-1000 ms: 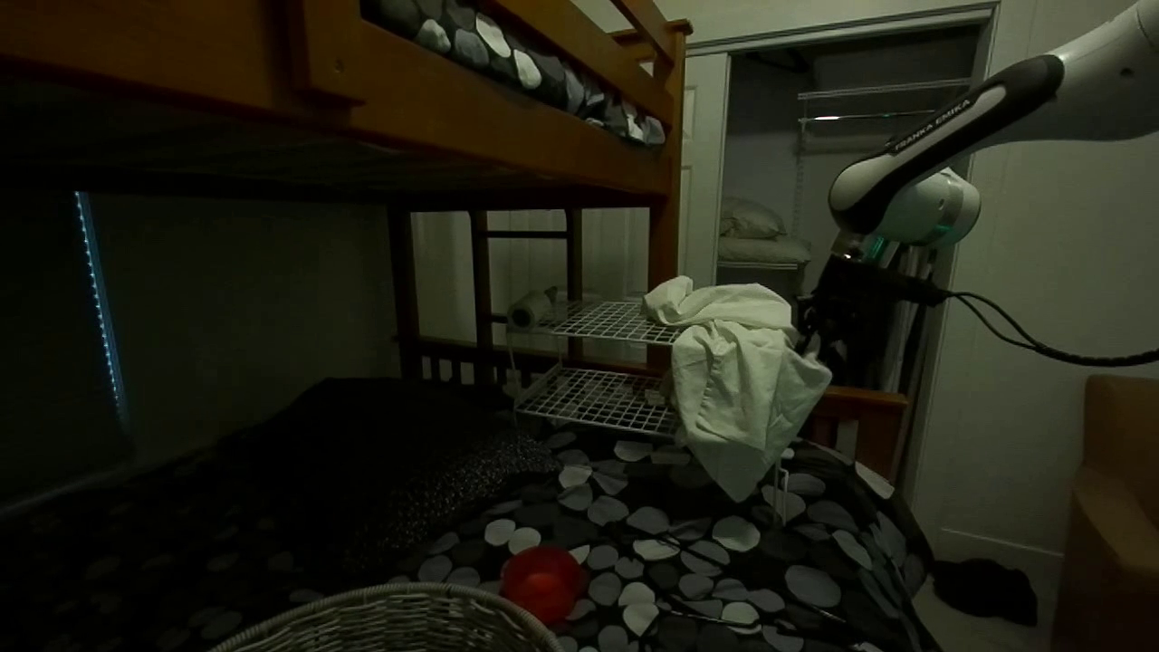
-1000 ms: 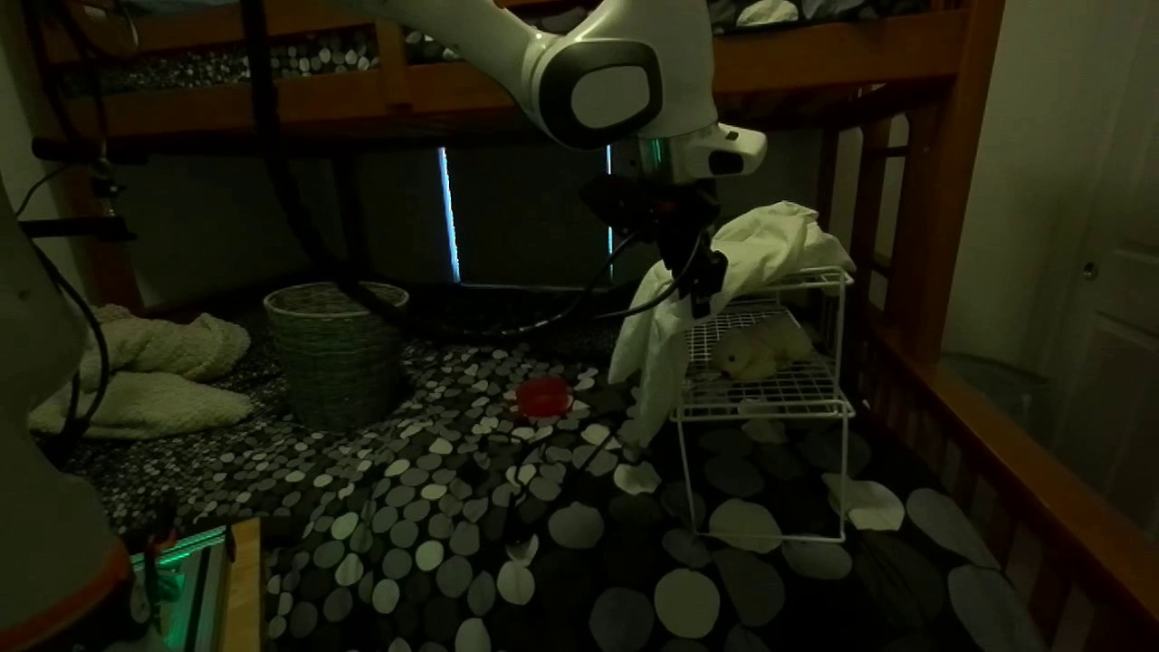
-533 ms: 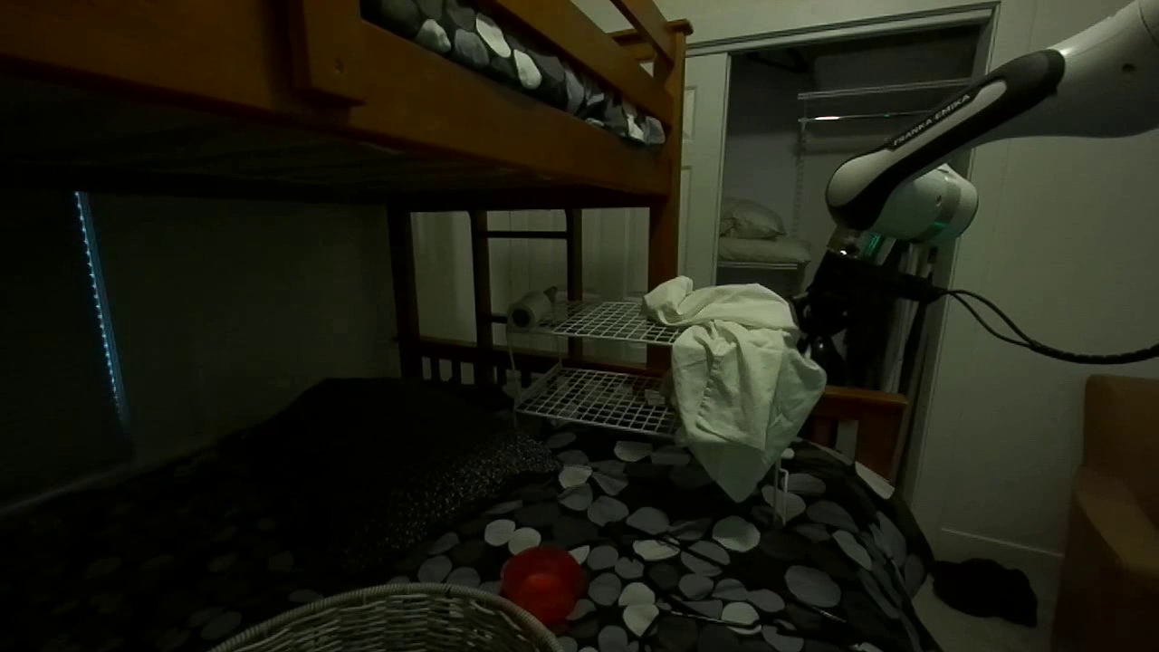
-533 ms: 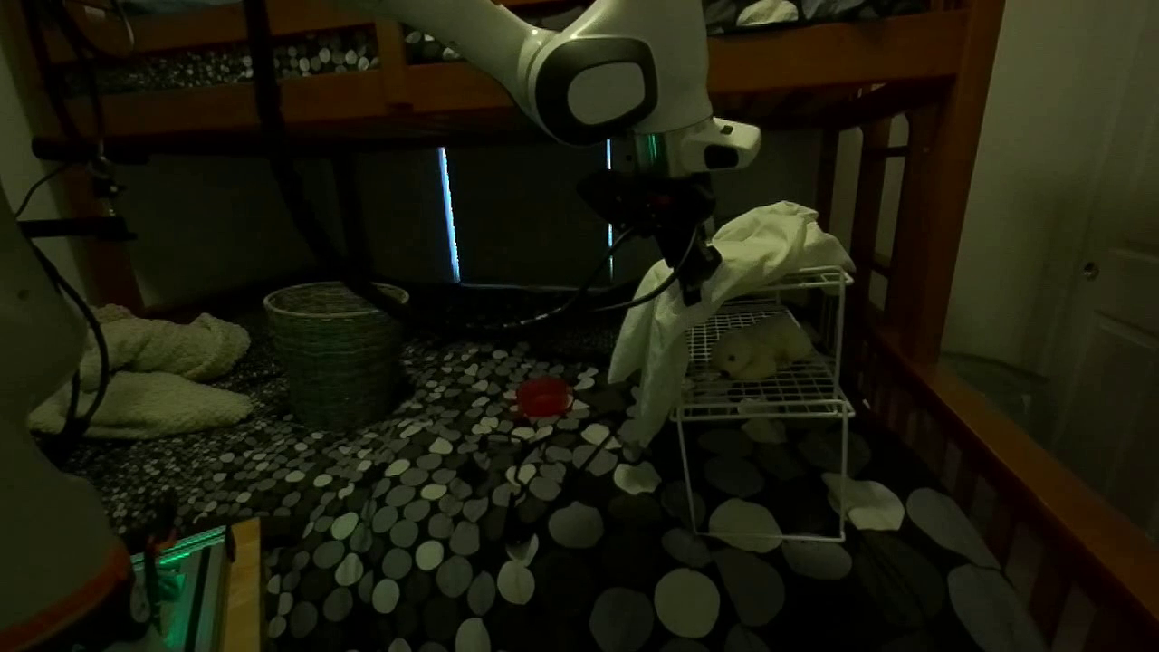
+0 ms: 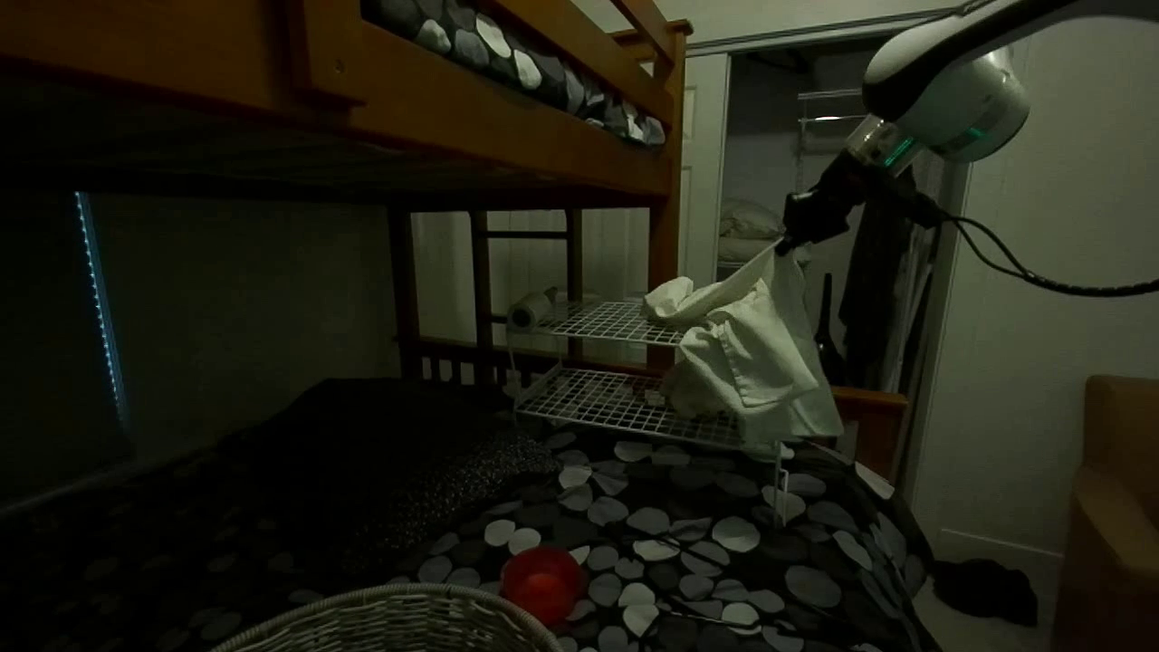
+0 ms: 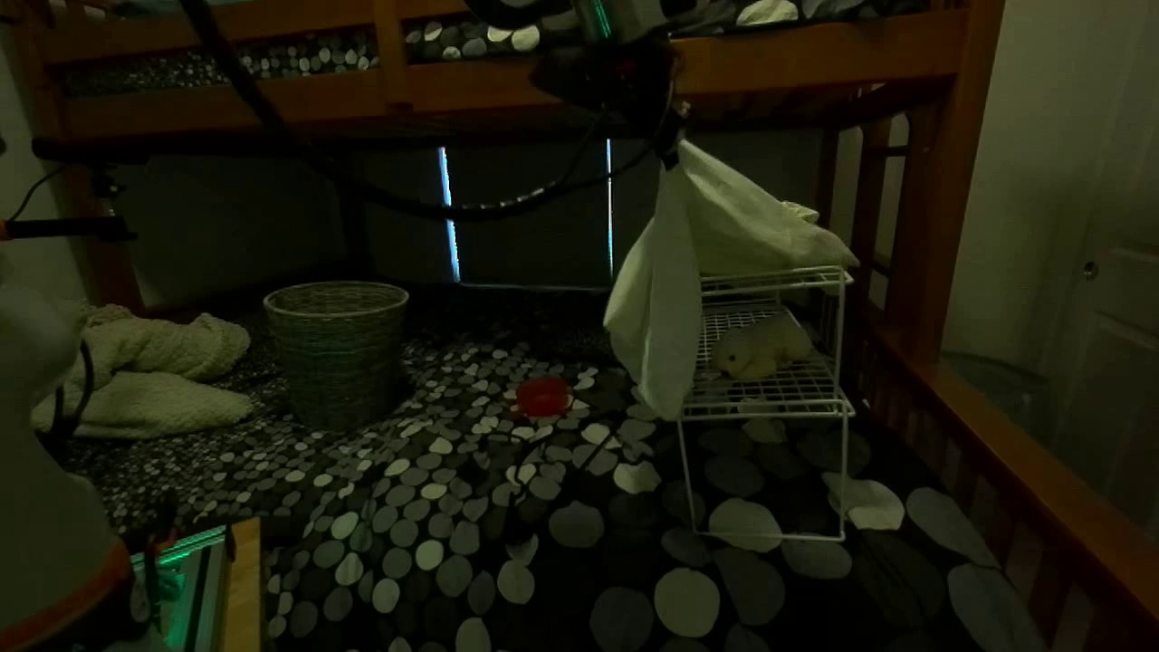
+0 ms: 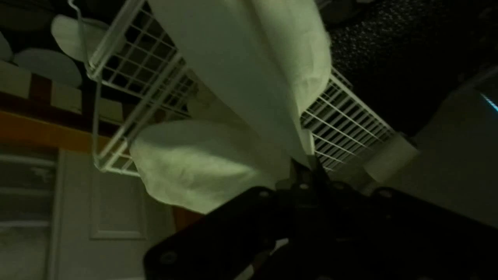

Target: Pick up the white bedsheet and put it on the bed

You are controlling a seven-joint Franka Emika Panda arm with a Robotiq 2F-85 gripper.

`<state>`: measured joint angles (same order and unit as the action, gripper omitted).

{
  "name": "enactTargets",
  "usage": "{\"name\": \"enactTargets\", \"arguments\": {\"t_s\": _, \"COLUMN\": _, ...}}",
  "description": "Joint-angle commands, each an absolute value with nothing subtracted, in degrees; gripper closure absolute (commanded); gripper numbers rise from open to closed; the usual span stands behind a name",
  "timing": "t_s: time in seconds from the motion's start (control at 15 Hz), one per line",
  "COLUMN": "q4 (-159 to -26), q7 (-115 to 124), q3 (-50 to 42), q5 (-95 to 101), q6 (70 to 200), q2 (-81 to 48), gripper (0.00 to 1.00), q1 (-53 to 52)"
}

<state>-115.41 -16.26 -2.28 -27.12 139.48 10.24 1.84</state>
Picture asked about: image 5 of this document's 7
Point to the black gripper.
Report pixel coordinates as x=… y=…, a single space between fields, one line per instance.
x=835 y=199

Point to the white cloth garment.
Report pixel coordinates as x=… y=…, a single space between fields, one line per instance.
x=755 y=358

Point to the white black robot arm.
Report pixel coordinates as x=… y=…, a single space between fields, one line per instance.
x=965 y=79

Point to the white pillow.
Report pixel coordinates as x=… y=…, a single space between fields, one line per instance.
x=748 y=220

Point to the folded white bedding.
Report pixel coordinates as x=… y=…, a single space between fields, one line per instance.
x=744 y=253

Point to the dark hanging clothes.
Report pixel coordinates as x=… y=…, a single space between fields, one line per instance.
x=875 y=296

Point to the closet shelf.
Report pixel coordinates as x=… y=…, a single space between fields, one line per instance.
x=829 y=108

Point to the wooden nightstand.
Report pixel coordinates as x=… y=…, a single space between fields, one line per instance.
x=875 y=422

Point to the small grey plush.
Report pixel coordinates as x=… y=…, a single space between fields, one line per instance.
x=537 y=308

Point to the pebble pattern duvet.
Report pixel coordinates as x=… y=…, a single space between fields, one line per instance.
x=713 y=557

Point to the pebble pattern mattress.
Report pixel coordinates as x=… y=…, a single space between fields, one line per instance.
x=521 y=59

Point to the dark cloth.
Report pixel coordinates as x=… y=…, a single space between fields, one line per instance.
x=986 y=587

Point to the red ball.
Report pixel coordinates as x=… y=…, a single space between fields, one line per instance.
x=545 y=585

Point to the dark speckled blanket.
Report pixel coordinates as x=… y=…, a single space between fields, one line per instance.
x=375 y=473

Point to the woven wicker basket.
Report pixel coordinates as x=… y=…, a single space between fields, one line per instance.
x=392 y=617

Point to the blue led light strip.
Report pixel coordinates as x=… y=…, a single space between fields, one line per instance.
x=104 y=308

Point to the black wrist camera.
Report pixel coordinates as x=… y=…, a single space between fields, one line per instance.
x=907 y=204

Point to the wooden bunk bed frame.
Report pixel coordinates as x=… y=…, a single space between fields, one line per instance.
x=399 y=92

